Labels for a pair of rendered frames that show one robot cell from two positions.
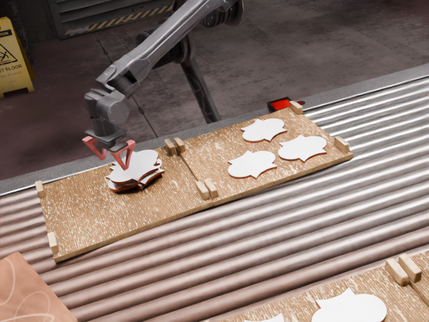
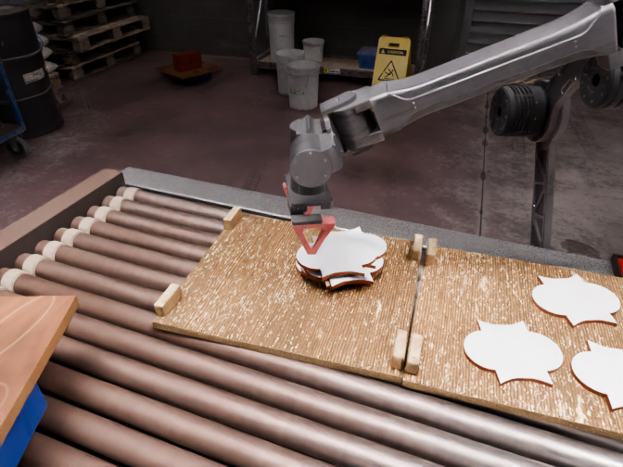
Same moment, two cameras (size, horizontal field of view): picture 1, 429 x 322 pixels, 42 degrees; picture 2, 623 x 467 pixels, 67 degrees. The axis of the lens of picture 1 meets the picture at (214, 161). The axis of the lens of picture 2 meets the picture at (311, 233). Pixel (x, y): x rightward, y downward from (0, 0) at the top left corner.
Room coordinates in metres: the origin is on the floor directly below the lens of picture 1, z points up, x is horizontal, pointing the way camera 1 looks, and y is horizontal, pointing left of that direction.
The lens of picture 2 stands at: (0.72, -0.11, 1.50)
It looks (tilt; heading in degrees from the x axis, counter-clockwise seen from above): 35 degrees down; 33
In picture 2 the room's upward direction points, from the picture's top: straight up
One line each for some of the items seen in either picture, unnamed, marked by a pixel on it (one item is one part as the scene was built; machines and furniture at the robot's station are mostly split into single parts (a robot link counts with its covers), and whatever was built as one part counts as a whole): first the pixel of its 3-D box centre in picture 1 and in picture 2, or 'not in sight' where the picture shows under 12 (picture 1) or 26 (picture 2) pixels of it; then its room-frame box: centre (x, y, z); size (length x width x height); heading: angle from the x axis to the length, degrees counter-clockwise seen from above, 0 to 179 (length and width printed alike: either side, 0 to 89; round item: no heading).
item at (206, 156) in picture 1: (258, 150); (542, 329); (1.39, -0.13, 0.93); 0.41 x 0.35 x 0.02; 106
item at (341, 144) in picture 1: (341, 144); not in sight; (1.31, -0.35, 0.95); 0.06 x 0.02 x 0.03; 16
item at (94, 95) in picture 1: (99, 103); (308, 142); (1.28, 0.26, 1.20); 0.07 x 0.06 x 0.07; 35
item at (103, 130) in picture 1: (104, 124); (308, 176); (1.28, 0.26, 1.14); 0.10 x 0.07 x 0.07; 42
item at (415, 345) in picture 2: (210, 188); (413, 353); (1.21, 0.02, 0.95); 0.06 x 0.02 x 0.03; 16
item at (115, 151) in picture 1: (119, 152); (311, 225); (1.26, 0.24, 1.07); 0.07 x 0.07 x 0.09; 42
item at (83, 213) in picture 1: (119, 196); (301, 281); (1.28, 0.27, 0.93); 0.41 x 0.35 x 0.02; 107
